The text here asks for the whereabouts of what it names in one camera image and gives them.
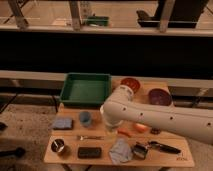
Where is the purple bowl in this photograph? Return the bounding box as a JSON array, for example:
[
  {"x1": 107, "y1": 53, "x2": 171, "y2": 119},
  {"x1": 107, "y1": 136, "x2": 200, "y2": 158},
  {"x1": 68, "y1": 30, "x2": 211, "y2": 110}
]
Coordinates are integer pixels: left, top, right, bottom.
[{"x1": 148, "y1": 88, "x2": 172, "y2": 106}]

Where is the grey crumpled cloth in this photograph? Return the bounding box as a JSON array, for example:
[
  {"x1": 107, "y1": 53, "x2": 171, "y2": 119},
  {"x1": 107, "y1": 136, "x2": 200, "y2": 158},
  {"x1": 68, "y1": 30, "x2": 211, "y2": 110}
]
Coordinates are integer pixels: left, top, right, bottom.
[{"x1": 109, "y1": 138, "x2": 133, "y2": 165}]

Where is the blue sponge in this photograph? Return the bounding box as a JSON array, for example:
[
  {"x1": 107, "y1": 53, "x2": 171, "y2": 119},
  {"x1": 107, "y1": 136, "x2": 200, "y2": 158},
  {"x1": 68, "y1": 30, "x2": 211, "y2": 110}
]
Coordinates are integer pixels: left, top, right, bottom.
[{"x1": 52, "y1": 118, "x2": 72, "y2": 130}]

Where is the dark red chili strip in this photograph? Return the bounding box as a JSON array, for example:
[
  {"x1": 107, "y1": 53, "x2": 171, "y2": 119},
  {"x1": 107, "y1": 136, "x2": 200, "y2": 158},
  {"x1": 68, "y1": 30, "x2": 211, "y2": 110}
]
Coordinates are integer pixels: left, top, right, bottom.
[{"x1": 150, "y1": 128, "x2": 162, "y2": 135}]

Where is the red bowl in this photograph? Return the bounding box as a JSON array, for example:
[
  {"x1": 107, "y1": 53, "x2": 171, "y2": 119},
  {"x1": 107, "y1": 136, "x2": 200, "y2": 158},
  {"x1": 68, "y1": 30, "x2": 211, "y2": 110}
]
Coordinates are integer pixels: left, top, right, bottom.
[{"x1": 121, "y1": 77, "x2": 140, "y2": 93}]

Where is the black metal clip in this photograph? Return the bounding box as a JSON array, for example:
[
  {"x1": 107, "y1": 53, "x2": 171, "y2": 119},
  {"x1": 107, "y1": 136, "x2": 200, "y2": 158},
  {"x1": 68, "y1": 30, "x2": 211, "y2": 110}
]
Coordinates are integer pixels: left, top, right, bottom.
[{"x1": 132, "y1": 143, "x2": 148, "y2": 160}]

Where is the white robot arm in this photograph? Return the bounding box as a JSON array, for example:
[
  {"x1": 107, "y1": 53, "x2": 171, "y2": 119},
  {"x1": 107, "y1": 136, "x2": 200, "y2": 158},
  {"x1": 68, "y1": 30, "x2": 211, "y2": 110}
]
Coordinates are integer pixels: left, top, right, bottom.
[{"x1": 100, "y1": 85, "x2": 213, "y2": 145}]

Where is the black handled peeler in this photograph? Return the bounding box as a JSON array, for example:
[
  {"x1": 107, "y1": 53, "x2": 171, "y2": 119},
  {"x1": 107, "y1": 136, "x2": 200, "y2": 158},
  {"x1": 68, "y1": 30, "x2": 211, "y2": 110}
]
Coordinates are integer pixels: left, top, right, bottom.
[{"x1": 148, "y1": 141, "x2": 181, "y2": 154}]

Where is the black object on shelf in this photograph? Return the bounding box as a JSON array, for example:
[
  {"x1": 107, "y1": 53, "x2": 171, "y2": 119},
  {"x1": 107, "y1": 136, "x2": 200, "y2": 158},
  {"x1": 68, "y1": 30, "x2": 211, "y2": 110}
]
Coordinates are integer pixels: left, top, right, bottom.
[{"x1": 136, "y1": 0, "x2": 209, "y2": 28}]

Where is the blue plastic cup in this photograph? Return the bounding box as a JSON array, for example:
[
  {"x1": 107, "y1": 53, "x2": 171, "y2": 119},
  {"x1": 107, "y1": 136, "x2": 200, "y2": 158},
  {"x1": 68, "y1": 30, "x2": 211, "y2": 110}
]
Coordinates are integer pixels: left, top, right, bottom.
[{"x1": 79, "y1": 111, "x2": 92, "y2": 127}]

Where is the orange carrot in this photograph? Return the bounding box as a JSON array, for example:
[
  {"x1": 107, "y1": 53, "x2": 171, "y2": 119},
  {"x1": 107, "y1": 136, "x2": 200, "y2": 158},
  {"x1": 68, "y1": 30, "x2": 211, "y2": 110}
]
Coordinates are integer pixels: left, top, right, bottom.
[{"x1": 117, "y1": 129, "x2": 132, "y2": 137}]

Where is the small metal cup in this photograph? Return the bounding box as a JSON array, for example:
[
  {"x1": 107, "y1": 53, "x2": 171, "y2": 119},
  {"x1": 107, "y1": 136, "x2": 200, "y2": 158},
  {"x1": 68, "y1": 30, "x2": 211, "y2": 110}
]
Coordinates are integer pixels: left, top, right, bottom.
[{"x1": 51, "y1": 139, "x2": 65, "y2": 155}]

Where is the black rectangular sponge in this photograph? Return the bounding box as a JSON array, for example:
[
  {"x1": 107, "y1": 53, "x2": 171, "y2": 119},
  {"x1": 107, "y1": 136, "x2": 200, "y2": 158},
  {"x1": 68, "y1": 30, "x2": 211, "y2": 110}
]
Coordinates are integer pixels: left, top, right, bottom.
[{"x1": 78, "y1": 147, "x2": 102, "y2": 159}]

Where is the orange yellow fruit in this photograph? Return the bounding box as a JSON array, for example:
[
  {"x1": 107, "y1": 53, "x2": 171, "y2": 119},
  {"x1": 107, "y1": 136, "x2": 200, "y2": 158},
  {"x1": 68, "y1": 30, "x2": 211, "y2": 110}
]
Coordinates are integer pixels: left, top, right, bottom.
[{"x1": 133, "y1": 123, "x2": 148, "y2": 133}]

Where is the green plastic tray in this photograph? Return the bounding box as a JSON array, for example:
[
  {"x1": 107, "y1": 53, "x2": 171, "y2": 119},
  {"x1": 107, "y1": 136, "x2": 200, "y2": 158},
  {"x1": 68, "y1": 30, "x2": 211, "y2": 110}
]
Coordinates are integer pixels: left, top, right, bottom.
[{"x1": 60, "y1": 73, "x2": 111, "y2": 107}]

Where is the green box on shelf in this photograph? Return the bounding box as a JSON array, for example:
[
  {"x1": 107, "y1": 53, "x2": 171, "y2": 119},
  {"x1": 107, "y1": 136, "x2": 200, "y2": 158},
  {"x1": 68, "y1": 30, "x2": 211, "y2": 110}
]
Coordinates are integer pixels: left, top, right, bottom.
[{"x1": 86, "y1": 15, "x2": 109, "y2": 26}]

